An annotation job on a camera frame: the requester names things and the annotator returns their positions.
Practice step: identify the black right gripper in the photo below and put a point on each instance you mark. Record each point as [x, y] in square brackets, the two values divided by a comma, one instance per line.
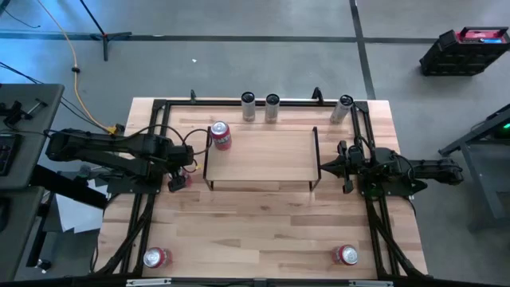
[360, 167]

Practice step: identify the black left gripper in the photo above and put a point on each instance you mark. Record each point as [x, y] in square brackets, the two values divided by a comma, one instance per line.
[181, 155]

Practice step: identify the white Celsius drink can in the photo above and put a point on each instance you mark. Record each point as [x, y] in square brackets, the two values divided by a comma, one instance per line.
[342, 109]
[248, 107]
[272, 109]

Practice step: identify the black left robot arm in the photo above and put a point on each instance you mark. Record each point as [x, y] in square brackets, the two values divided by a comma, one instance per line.
[99, 149]

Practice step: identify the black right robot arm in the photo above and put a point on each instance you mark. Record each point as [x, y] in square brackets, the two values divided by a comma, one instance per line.
[434, 170]

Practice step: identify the white paper sheets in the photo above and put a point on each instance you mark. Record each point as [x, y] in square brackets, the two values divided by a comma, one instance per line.
[75, 215]

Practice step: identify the black desk beam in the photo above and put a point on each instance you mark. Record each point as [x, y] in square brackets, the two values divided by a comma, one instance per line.
[67, 186]

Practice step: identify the grey metal stand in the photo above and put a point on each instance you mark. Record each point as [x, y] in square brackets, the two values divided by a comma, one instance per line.
[478, 175]

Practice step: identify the grey office desk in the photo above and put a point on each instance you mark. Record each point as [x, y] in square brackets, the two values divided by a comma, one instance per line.
[32, 167]
[20, 239]

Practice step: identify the black caster wheel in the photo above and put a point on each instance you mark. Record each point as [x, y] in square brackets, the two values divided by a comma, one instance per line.
[44, 264]

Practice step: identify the black red tool case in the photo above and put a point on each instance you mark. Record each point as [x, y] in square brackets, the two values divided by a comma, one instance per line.
[458, 56]

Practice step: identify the black tripod stand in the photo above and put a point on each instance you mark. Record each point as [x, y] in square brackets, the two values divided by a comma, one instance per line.
[104, 40]

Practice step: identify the black keyboard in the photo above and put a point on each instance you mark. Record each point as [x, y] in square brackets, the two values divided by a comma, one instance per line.
[8, 153]

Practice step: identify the black clamp tool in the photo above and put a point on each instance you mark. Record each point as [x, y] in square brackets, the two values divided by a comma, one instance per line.
[16, 111]

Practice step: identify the wooden shelf with black frame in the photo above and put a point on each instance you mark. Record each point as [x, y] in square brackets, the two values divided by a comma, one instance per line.
[271, 159]

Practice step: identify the silver metal bracket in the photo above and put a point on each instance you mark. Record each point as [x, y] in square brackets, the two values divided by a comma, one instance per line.
[148, 282]
[370, 283]

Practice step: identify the black aluminium table frame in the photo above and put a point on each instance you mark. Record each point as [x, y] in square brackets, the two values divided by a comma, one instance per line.
[259, 103]

